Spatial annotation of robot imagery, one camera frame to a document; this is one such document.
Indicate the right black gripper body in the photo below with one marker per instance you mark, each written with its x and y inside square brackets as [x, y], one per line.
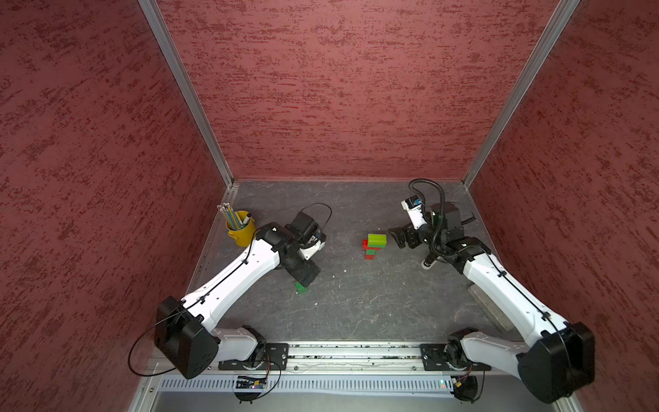
[425, 233]

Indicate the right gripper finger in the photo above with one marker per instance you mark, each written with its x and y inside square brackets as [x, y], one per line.
[397, 231]
[401, 241]

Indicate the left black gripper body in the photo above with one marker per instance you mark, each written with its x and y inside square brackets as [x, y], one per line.
[300, 269]

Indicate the lime lego brick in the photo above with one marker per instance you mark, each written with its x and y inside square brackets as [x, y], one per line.
[377, 239]

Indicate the red long lego brick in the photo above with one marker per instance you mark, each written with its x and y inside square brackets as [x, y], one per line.
[368, 246]

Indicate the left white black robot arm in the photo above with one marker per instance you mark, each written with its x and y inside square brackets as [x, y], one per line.
[187, 331]

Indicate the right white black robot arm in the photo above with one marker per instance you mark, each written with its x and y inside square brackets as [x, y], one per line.
[554, 358]

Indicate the yellow pencil cup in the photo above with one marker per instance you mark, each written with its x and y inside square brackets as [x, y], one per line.
[243, 238]

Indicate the grey eraser block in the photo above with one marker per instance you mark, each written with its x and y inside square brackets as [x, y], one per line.
[493, 312]

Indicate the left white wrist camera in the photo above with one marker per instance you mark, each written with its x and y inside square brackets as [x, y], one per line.
[310, 251]

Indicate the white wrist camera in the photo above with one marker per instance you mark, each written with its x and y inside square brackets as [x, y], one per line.
[310, 251]
[414, 208]

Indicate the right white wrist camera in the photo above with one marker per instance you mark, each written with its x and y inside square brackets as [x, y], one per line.
[414, 208]

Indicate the aluminium rail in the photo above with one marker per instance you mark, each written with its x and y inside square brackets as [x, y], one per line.
[334, 357]

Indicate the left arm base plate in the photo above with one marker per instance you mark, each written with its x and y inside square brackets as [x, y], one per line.
[267, 356]

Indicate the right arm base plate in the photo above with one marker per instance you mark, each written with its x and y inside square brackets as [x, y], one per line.
[447, 357]

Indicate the white perforated cable duct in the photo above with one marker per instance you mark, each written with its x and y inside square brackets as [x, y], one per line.
[363, 385]

